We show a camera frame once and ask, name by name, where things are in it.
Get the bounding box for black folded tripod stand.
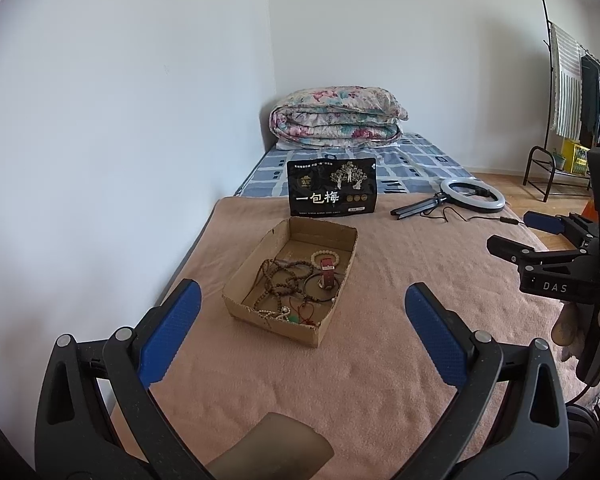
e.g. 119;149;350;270
391;194;448;221

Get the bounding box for dark cord bracelet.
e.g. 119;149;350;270
302;272;342;304

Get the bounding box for red string pearl pendant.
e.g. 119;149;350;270
285;297;326;329

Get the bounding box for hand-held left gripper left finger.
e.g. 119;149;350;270
34;279;216;480

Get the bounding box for striped hanging towel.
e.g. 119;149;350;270
550;24;586;138

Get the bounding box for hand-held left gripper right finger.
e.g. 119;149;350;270
404;282;572;480

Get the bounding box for cream bead bracelet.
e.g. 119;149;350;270
310;249;342;269

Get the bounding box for red strap wristwatch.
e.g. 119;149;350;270
316;256;342;291

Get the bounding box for black ring light cable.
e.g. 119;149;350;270
420;205;528;229

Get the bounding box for brown wooden bead necklace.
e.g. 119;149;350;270
252;257;311;312

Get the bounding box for dark hanging clothes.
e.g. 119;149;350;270
579;54;600;144

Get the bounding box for blue checked bed sheet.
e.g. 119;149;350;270
234;132;475;199

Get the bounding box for brown smooth flat object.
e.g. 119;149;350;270
204;411;336;480

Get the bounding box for black metal clothes rack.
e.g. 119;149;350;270
523;0;600;203

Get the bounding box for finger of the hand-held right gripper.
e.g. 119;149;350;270
522;210;600;249
486;233;589;271

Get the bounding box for yellow box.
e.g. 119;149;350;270
560;139;592;177

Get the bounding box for folded floral quilt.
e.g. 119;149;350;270
269;86;411;150

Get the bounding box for black snack bag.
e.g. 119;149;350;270
286;156;379;219

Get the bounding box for white ring light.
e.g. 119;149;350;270
439;177;507;212

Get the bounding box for tan fleece blanket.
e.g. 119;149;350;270
125;195;581;480

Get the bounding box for shallow cardboard box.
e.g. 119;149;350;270
222;217;359;349

